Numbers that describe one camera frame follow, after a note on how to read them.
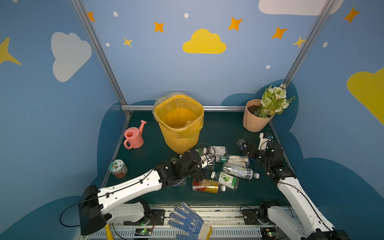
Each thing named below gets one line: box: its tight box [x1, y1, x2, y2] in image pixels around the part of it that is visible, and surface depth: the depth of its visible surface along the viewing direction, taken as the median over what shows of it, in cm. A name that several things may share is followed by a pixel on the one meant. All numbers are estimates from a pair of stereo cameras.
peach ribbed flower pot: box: [242, 99, 275, 133], surface depth 103 cm
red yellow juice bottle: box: [192, 179, 226, 194], surface depth 81 cm
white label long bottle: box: [222, 163, 260, 180], surface depth 88 cm
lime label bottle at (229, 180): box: [210, 171, 240, 190], surface depth 86 cm
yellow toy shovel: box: [104, 223, 114, 240], surface depth 70 cm
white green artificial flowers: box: [253, 83, 296, 118], surface depth 95 cm
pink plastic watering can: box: [123, 120, 147, 150], surface depth 98 cm
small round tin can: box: [108, 159, 128, 179], surface depth 85 cm
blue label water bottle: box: [202, 164, 215, 170], surface depth 92 cm
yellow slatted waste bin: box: [153, 95, 205, 154], surface depth 90 cm
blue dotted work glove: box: [168, 202, 212, 240], surface depth 73 cm
